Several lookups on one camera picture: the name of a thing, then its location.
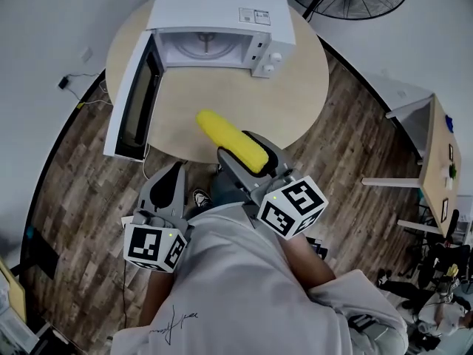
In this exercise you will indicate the white wall plate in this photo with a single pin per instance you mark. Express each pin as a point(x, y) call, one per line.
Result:
point(87, 54)

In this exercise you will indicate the person's right forearm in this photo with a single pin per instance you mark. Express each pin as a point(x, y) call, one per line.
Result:
point(306, 264)

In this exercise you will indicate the blue object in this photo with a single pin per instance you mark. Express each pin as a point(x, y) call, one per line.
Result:
point(449, 123)

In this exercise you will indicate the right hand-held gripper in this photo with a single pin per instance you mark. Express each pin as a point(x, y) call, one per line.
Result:
point(292, 207)

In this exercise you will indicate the small white object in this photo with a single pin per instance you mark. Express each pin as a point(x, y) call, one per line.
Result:
point(449, 184)

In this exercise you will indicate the person's left shoe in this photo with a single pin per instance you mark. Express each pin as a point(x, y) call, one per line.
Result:
point(202, 199)

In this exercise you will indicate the person's left forearm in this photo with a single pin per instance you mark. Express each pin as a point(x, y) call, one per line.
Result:
point(157, 298)

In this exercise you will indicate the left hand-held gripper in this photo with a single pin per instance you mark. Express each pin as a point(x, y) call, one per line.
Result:
point(146, 246)

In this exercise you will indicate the round light wooden table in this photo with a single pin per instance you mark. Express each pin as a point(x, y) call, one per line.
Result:
point(258, 102)

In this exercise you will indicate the person's white t-shirt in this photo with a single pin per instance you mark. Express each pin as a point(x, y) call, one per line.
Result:
point(240, 290)

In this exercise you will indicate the tall black picture frame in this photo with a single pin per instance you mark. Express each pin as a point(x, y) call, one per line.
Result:
point(445, 209)

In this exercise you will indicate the wooden desk with white legs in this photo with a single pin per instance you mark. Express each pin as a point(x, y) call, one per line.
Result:
point(438, 161)

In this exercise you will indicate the black low stand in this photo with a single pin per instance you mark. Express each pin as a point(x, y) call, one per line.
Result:
point(42, 253)

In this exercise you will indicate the person's shoe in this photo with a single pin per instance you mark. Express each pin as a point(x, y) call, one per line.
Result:
point(202, 199)
point(219, 168)

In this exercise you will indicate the yellow corn cob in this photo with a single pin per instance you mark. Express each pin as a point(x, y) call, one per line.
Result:
point(229, 139)

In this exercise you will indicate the black office chair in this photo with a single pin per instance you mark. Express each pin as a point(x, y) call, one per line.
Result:
point(443, 253)

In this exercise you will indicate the white microwave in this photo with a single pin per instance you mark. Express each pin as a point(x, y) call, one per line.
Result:
point(218, 9)

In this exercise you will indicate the small green potted plant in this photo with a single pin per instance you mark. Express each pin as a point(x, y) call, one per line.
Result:
point(453, 170)

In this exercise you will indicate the light wooden board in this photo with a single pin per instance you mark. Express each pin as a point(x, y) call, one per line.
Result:
point(16, 294)

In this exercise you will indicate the black power adapter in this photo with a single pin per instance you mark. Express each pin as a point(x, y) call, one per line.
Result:
point(64, 83)

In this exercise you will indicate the small black picture frame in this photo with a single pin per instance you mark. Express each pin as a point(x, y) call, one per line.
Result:
point(451, 152)

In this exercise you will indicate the person's right shoe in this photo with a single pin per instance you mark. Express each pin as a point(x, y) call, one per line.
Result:
point(219, 168)

